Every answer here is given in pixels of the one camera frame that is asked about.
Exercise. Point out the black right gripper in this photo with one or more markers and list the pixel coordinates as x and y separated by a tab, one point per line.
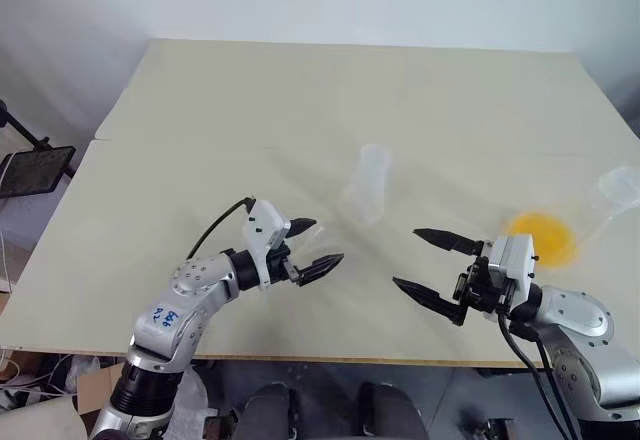
480	287

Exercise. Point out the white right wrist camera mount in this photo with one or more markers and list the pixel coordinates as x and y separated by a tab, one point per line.
512	265

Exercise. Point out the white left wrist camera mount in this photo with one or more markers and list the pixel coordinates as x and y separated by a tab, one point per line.
264	230

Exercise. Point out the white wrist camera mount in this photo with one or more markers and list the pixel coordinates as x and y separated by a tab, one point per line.
512	265
264	230

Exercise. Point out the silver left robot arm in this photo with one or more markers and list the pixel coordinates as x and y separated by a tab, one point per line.
170	330

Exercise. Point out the brown cardboard box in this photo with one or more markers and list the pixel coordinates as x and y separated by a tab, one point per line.
97	385

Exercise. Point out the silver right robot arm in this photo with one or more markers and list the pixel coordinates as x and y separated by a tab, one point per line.
580	340

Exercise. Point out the white rounded object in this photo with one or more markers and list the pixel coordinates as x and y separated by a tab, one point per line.
40	420

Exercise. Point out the dark rounded shape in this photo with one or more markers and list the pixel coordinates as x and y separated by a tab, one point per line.
270	410
387	410

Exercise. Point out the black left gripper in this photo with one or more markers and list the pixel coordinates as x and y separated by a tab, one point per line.
280	266

